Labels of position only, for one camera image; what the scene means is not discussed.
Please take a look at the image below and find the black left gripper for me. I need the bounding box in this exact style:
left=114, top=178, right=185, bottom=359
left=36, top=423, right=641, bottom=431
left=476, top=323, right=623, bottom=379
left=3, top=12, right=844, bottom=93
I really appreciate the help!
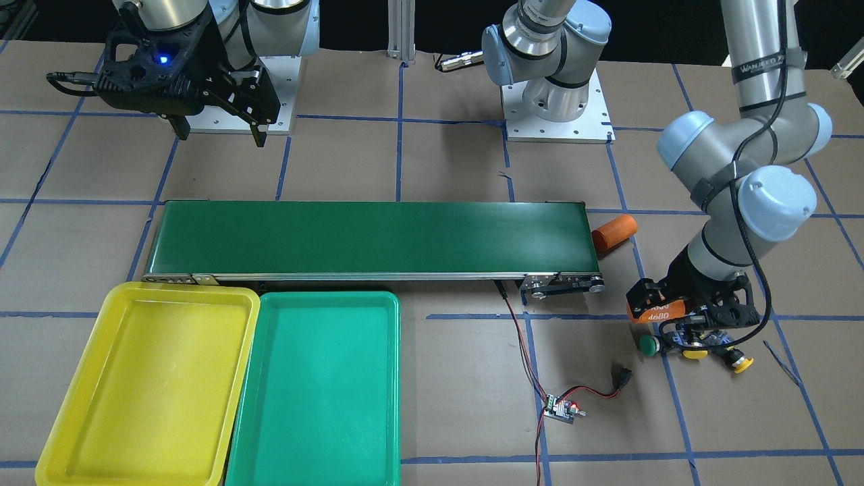
left=626, top=249, right=757, bottom=330

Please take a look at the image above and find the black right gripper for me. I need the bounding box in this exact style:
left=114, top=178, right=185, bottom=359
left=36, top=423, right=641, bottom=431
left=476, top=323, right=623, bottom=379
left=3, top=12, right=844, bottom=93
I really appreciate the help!
left=94, top=8, right=281, bottom=148

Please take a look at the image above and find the yellow push button switch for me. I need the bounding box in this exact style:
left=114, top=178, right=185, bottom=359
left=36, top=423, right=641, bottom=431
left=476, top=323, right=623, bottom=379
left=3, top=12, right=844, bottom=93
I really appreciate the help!
left=712, top=346, right=754, bottom=373
left=678, top=331, right=709, bottom=360

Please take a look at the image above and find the green push button switch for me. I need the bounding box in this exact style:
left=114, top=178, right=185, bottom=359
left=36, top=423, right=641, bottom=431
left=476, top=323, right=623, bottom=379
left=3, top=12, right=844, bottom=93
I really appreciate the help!
left=638, top=335, right=669, bottom=357

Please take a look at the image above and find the plain orange cylinder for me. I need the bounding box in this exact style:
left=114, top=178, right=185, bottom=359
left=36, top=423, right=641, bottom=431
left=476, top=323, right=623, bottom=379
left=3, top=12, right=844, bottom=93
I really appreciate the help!
left=591, top=213, right=639, bottom=253

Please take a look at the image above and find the orange cylinder with 4680 label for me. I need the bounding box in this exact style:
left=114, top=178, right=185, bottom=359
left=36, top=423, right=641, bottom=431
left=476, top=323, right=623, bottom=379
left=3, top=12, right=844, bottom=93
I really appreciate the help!
left=627, top=300, right=688, bottom=324

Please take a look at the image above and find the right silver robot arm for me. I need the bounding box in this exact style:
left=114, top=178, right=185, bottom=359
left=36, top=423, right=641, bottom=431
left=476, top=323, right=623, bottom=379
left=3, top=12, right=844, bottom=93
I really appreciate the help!
left=90, top=1, right=321, bottom=147

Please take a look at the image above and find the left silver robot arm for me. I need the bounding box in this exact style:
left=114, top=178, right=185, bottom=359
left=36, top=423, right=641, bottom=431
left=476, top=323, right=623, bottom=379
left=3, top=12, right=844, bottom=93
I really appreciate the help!
left=626, top=1, right=833, bottom=329

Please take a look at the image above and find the green conveyor belt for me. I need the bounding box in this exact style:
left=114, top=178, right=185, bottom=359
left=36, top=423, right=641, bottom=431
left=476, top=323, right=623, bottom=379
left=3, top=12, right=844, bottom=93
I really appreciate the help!
left=142, top=200, right=605, bottom=298

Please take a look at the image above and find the small motor controller board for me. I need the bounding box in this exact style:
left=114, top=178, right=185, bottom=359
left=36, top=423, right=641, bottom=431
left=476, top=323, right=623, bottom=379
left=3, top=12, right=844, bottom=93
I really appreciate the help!
left=543, top=394, right=587, bottom=425

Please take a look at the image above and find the yellow plastic tray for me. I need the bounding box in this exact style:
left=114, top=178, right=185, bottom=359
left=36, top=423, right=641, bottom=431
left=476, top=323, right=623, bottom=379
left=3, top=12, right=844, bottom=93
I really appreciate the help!
left=35, top=282, right=260, bottom=485

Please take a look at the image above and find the green plastic tray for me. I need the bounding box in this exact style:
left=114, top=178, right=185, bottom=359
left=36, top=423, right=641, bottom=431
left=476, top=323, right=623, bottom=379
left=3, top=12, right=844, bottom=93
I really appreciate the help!
left=225, top=290, right=401, bottom=485

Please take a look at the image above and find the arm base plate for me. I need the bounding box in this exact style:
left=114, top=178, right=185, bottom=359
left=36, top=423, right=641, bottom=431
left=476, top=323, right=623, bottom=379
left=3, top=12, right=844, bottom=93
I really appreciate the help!
left=501, top=70, right=616, bottom=144
left=173, top=54, right=302, bottom=135

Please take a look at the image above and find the red black power cable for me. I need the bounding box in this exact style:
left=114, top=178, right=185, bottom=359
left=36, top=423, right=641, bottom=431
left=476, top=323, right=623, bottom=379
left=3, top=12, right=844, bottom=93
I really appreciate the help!
left=495, top=280, right=634, bottom=486

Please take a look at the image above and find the aluminium frame post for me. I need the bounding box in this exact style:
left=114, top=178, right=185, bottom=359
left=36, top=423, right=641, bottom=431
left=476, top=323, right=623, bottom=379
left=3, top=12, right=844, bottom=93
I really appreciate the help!
left=387, top=0, right=416, bottom=65

